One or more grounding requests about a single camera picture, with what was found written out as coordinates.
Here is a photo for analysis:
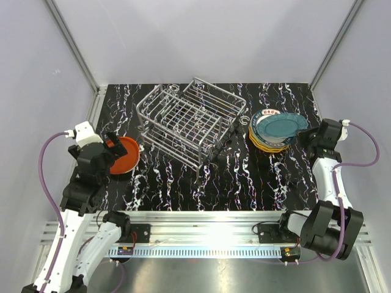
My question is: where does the aluminium frame post right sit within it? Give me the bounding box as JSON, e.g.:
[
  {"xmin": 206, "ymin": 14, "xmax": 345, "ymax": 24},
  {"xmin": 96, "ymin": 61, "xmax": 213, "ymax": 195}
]
[{"xmin": 309, "ymin": 0, "xmax": 366, "ymax": 91}]

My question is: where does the silver wire dish rack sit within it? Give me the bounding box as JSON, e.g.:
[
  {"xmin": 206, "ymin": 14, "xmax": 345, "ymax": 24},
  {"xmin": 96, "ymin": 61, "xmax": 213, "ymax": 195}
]
[{"xmin": 136, "ymin": 78, "xmax": 247, "ymax": 184}]

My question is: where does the orange round plastic plate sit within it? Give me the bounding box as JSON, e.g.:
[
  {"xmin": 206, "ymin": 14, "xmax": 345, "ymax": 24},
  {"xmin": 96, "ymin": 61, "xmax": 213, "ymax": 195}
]
[{"xmin": 110, "ymin": 137, "xmax": 140, "ymax": 175}]

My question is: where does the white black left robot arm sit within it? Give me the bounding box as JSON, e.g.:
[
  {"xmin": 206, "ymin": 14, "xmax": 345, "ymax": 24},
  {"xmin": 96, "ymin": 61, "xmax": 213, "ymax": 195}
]
[{"xmin": 22, "ymin": 127, "xmax": 131, "ymax": 292}]

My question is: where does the right small circuit board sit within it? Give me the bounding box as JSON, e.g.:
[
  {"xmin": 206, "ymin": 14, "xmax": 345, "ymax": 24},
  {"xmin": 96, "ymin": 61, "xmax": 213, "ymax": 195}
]
[{"xmin": 283, "ymin": 247, "xmax": 301, "ymax": 259}]

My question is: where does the small circuit board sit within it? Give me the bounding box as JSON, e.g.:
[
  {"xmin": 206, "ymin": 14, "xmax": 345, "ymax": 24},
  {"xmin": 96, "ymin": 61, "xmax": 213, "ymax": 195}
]
[
  {"xmin": 283, "ymin": 247, "xmax": 301, "ymax": 259},
  {"xmin": 117, "ymin": 247, "xmax": 134, "ymax": 256}
]

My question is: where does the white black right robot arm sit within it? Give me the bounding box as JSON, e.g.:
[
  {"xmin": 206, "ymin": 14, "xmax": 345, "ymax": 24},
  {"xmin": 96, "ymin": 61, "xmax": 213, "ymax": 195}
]
[{"xmin": 277, "ymin": 118, "xmax": 364, "ymax": 261}]

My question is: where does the left small circuit board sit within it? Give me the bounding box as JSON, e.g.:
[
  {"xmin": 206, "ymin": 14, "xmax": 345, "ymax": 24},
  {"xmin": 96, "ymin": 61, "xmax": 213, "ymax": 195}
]
[{"xmin": 117, "ymin": 247, "xmax": 134, "ymax": 256}]

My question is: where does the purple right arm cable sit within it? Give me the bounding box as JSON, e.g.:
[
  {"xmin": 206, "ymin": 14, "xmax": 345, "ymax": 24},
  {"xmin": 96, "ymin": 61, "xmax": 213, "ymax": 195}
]
[{"xmin": 301, "ymin": 121, "xmax": 381, "ymax": 264}]

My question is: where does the aluminium frame rail left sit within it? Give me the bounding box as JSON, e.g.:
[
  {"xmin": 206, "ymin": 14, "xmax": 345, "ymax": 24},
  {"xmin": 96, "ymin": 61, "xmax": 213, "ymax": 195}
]
[{"xmin": 43, "ymin": 0, "xmax": 107, "ymax": 127}]

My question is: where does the aluminium front mounting rail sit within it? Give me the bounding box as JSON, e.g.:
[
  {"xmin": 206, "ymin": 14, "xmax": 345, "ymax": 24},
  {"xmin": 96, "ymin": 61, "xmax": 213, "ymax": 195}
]
[{"xmin": 41, "ymin": 210, "xmax": 372, "ymax": 259}]

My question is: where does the teal scalloped plate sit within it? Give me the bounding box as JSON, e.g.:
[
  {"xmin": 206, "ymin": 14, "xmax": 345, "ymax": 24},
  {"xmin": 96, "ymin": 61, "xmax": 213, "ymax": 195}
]
[{"xmin": 255, "ymin": 113, "xmax": 309, "ymax": 138}]

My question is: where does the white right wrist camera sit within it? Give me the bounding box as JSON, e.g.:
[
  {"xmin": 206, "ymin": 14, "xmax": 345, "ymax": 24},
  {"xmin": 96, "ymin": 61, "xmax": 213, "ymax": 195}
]
[{"xmin": 338, "ymin": 119, "xmax": 350, "ymax": 142}]

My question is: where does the white plate green rim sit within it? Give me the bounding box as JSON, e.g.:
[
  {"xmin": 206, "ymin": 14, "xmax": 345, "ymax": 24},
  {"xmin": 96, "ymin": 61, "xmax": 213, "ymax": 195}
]
[{"xmin": 249, "ymin": 109, "xmax": 295, "ymax": 148}]

